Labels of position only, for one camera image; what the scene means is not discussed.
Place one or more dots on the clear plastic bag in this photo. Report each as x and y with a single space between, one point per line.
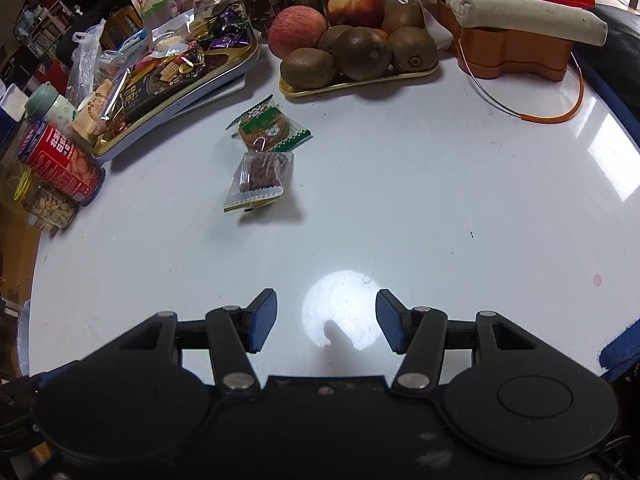
87 60

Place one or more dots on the beige fruit tray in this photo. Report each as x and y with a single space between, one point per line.
350 87

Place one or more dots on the red snack can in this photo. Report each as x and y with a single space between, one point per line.
60 160

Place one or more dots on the mint green bottle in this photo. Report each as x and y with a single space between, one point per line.
50 105

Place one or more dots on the brown kiwi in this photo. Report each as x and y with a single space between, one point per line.
414 50
332 37
402 12
307 67
362 52

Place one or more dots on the grey snack tray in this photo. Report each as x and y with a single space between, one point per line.
225 71

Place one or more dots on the orange bone-shaped box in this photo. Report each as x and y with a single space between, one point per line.
510 55

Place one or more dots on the red yellow apple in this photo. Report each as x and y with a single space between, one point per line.
355 5

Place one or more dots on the dark chocolate box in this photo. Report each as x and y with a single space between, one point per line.
155 87

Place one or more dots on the clear brown snack packet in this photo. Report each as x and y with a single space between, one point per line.
262 172

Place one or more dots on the clear peanut jar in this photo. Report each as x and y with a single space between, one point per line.
50 207

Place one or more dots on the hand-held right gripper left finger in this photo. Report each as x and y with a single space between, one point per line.
262 320

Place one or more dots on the purple wrapped candies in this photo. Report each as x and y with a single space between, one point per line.
227 27

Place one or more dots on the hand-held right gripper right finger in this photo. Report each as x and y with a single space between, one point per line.
392 322

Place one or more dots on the white cloth roll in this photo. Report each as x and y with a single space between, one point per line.
530 17

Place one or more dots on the large red apple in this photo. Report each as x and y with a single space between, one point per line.
297 30

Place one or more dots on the grey notebook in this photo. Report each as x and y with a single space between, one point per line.
220 91

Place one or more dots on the beige biscuit packet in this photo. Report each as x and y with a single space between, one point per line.
97 110

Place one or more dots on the green edged cookie packet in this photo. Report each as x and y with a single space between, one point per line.
265 127

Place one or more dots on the blue sheet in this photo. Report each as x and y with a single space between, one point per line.
620 350

